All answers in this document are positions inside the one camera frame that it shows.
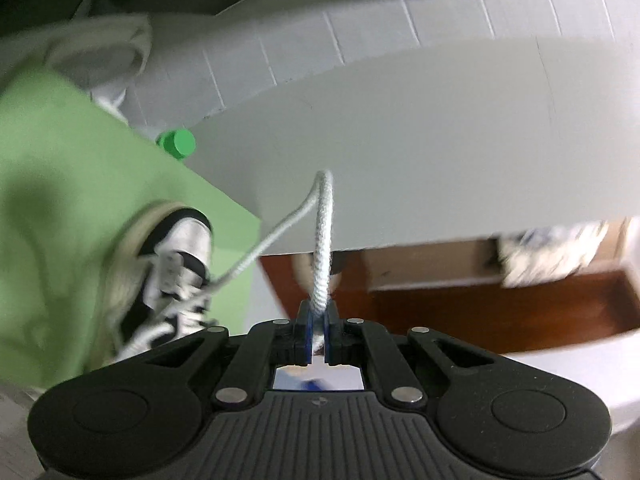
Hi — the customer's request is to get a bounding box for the white and black sneaker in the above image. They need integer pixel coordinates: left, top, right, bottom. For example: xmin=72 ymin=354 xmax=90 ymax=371
xmin=100 ymin=201 xmax=217 ymax=361

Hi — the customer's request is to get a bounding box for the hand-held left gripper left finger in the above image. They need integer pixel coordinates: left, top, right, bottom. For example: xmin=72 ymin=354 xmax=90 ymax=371
xmin=145 ymin=300 xmax=315 ymax=408

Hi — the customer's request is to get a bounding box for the green foam board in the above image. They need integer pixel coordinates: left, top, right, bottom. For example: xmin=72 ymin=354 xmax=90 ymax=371
xmin=0 ymin=69 xmax=263 ymax=392

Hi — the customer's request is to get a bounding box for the white round fan housing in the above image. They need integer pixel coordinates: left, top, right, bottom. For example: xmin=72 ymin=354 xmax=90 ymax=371
xmin=42 ymin=14 xmax=155 ymax=92

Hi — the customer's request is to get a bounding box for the white crumpled rag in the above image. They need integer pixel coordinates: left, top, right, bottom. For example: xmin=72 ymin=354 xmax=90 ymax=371
xmin=496 ymin=220 xmax=610 ymax=289

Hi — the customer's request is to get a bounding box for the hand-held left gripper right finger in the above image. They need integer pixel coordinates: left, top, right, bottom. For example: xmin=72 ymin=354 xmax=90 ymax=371
xmin=322 ymin=300 xmax=496 ymax=408

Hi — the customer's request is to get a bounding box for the tape roll with black cloth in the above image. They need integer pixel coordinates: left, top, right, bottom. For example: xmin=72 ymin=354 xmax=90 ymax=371
xmin=291 ymin=252 xmax=346 ymax=293

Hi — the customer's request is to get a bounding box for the green round cap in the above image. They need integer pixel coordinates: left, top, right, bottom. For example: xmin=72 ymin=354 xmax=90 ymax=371
xmin=156 ymin=128 xmax=197 ymax=162

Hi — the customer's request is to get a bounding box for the white board panel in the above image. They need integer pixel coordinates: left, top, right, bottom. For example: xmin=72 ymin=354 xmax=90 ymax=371
xmin=189 ymin=36 xmax=640 ymax=257

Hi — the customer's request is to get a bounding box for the brown wooden door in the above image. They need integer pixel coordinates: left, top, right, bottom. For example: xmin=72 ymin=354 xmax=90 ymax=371
xmin=362 ymin=220 xmax=628 ymax=293

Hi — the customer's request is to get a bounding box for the white shoelace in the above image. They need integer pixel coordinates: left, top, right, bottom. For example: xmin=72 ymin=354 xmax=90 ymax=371
xmin=114 ymin=169 xmax=337 ymax=362

